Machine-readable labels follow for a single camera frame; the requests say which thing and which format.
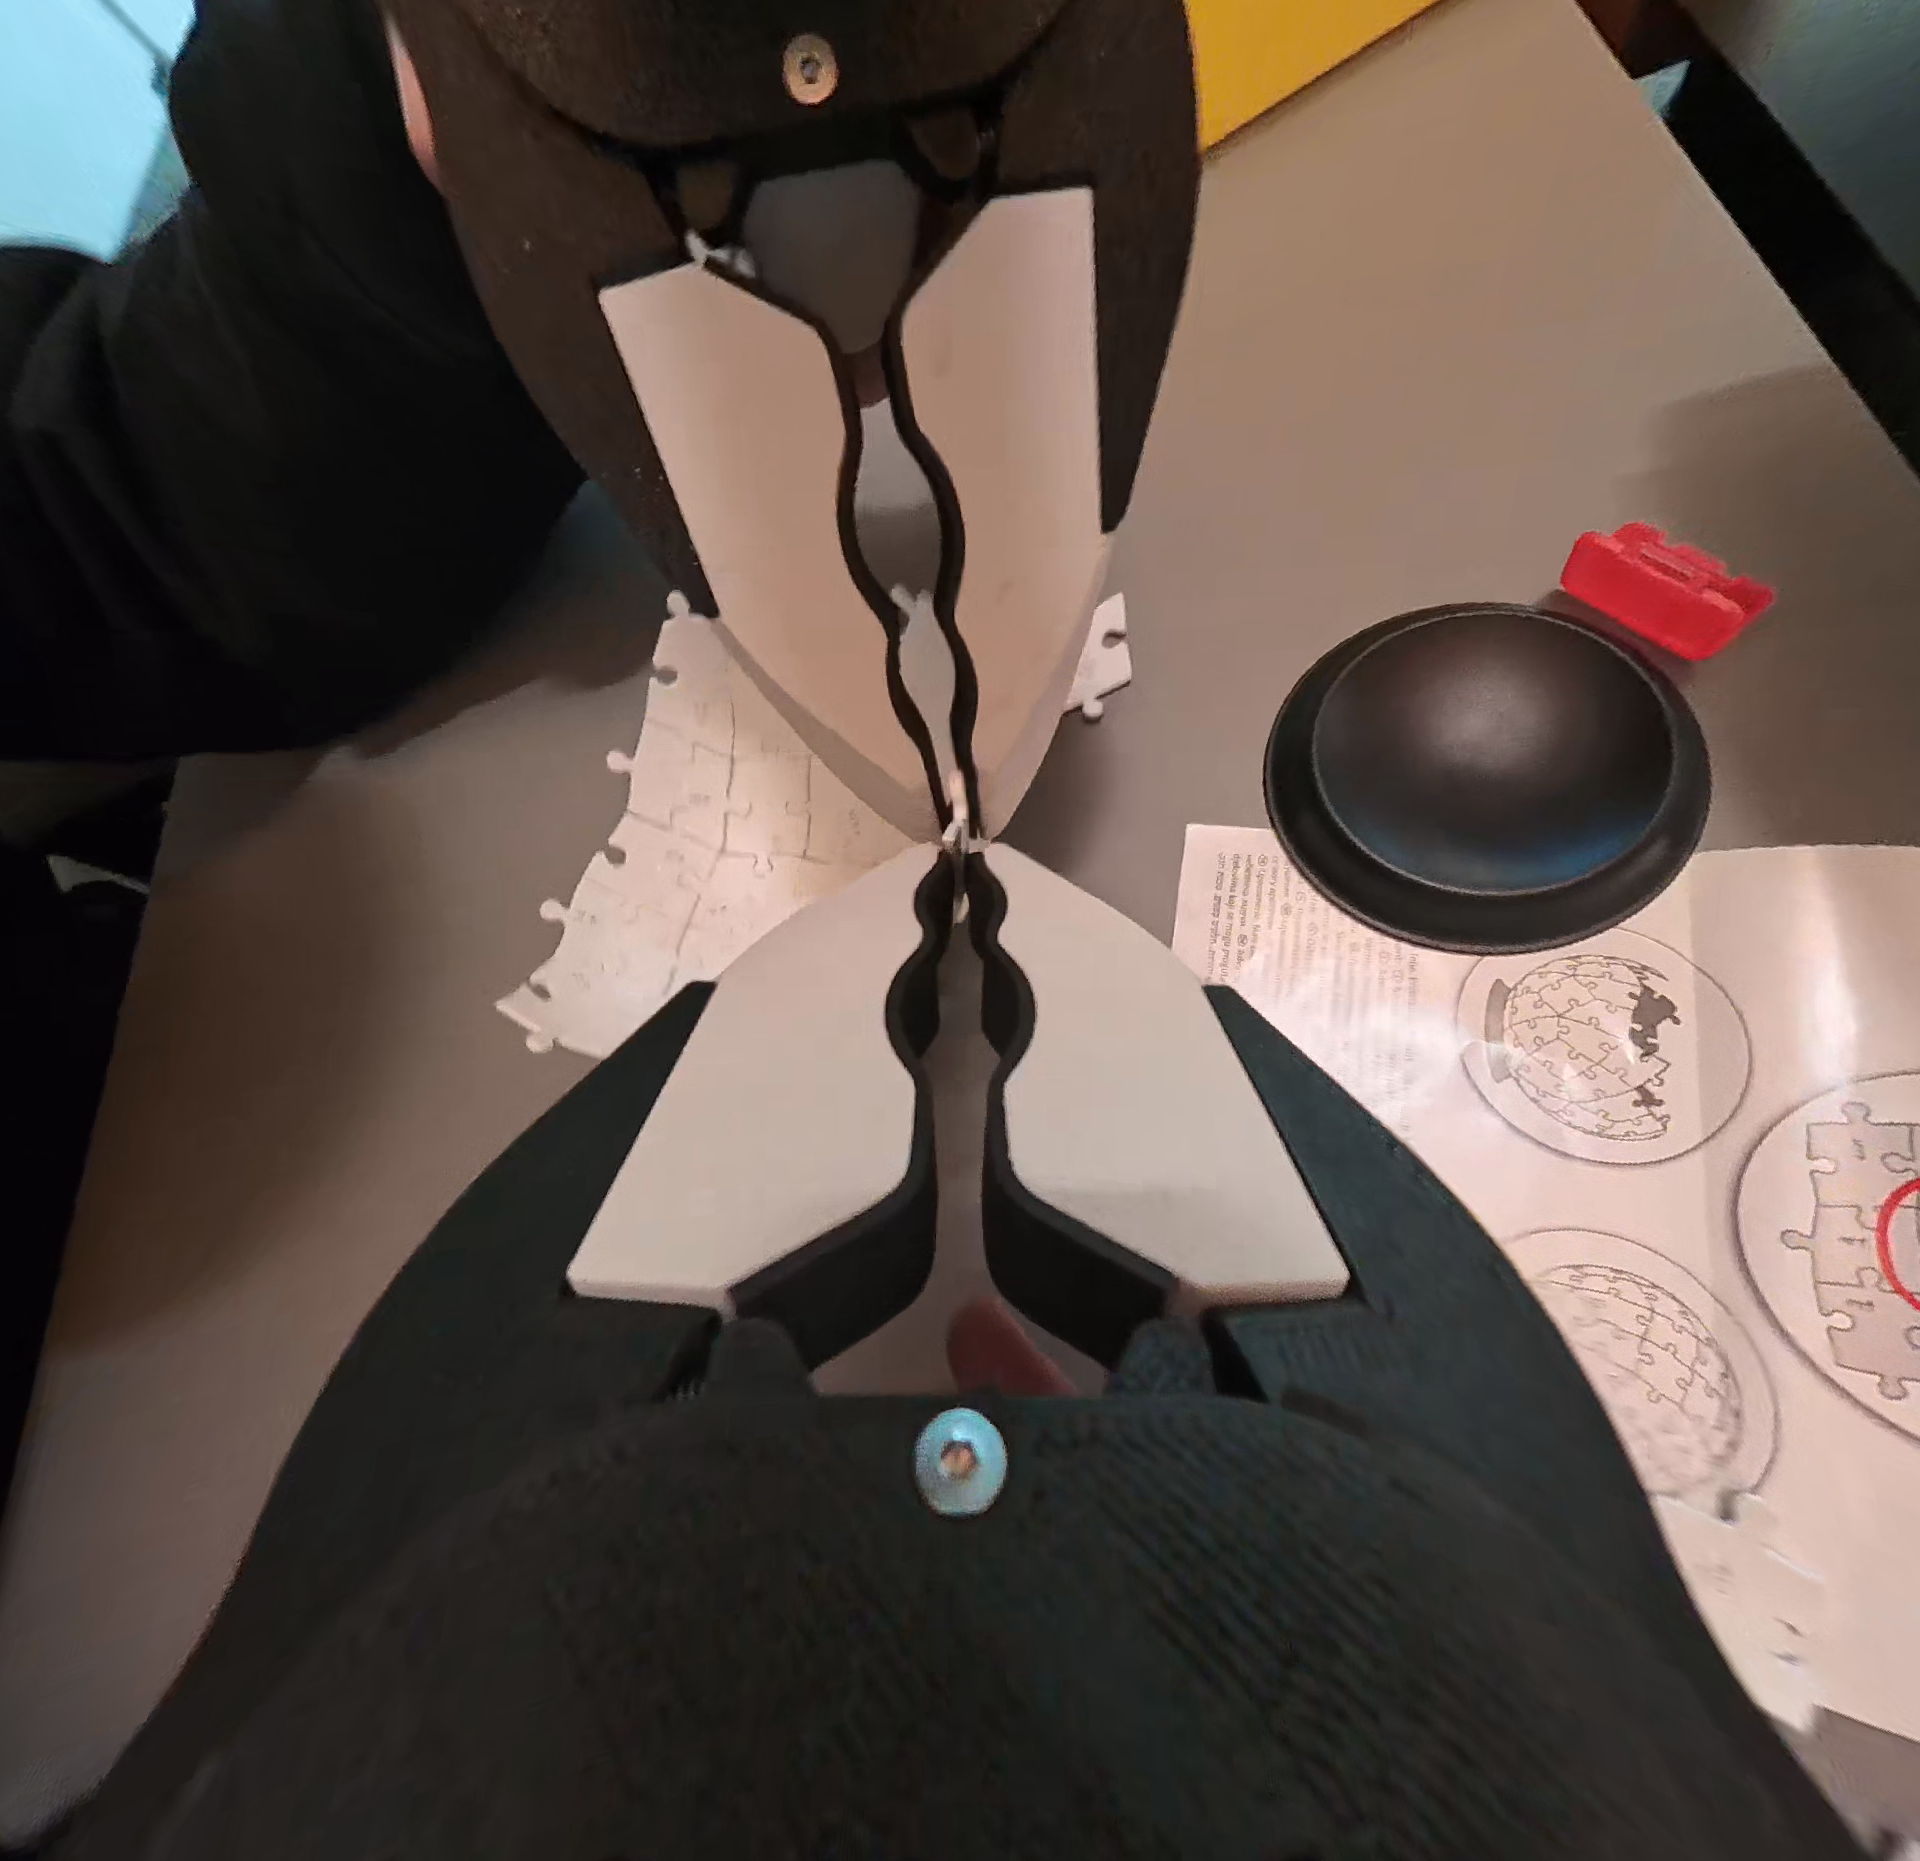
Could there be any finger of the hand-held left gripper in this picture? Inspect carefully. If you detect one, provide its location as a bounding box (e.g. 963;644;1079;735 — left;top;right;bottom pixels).
885;178;1118;839
600;252;971;841

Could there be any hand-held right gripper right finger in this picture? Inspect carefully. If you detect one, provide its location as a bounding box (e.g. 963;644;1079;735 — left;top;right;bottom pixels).
967;847;1355;1369

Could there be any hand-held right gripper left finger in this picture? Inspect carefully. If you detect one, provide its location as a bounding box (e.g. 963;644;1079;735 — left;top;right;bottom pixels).
567;847;967;1369

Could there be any curved assembled white puzzle section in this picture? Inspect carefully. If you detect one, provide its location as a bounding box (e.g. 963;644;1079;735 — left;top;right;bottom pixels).
495;585;947;1062

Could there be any white puzzle piece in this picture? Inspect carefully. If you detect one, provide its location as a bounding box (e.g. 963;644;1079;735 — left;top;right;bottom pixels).
1050;588;1133;723

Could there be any black round ball stand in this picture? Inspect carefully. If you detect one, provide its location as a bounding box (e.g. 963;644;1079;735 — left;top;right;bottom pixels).
1264;600;1712;954

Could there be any person's right hand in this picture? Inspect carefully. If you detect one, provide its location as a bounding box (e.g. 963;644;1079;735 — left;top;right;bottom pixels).
947;1304;1060;1396

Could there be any person's left hand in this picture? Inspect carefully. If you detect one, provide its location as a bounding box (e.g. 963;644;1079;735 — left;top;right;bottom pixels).
367;0;457;198

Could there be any printed instruction sheet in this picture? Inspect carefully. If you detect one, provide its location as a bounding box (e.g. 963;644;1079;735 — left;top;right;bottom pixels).
1170;824;1920;1742

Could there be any yellow plastic bin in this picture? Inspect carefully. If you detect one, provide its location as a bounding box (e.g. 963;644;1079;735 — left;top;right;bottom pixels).
1176;0;1533;145

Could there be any red plastic clip part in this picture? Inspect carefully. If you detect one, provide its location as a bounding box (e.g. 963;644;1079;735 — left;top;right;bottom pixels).
1560;521;1776;660

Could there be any person's torso in black clothing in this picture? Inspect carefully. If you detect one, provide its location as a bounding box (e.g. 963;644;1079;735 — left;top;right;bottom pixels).
0;750;174;1534

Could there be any dark side table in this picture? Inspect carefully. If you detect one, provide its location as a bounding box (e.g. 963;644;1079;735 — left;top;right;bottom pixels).
1533;0;1920;470

